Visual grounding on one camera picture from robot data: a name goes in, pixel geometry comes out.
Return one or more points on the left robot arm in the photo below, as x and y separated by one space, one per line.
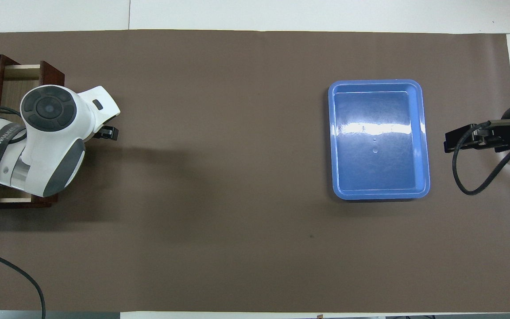
51 146

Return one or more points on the wooden drawer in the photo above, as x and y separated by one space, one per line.
52 73

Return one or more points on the blue plastic tray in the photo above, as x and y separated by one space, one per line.
376 141

